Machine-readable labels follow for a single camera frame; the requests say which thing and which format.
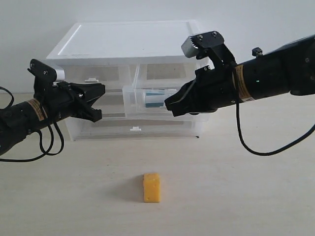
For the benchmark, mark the white bottle teal label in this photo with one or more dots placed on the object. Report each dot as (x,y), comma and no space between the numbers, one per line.
(156,98)

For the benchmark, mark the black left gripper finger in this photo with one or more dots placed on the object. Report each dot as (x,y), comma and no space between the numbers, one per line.
(86,112)
(88,94)

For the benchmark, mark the wide clear drawer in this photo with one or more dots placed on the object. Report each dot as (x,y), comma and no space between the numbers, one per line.
(118,108)
(132,128)

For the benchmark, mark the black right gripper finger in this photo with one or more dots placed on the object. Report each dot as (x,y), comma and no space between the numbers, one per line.
(182,107)
(185,95)

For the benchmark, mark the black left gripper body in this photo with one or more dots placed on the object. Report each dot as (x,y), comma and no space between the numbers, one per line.
(60,101)

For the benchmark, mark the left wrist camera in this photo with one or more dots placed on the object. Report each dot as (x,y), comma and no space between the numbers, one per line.
(46,69)

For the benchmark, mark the middle wide clear drawer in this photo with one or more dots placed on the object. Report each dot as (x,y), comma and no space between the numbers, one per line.
(118,108)

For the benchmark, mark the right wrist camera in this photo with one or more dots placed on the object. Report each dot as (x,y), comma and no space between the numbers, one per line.
(197,44)

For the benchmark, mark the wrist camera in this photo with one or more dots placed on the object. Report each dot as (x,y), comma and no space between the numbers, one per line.
(197,44)
(46,69)

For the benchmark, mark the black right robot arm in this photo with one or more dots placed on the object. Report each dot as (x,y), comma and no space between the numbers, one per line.
(288,69)

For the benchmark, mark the bottom wide clear drawer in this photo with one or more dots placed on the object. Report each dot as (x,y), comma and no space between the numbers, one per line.
(132,128)

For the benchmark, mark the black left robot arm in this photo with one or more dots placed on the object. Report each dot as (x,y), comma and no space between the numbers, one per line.
(20,120)

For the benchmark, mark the yellow cheese block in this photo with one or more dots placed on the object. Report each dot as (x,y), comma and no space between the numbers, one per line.
(151,188)

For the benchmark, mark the white plastic drawer cabinet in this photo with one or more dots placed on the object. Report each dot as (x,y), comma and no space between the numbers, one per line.
(125,43)

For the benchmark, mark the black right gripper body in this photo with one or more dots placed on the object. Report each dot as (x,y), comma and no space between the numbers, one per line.
(213,89)

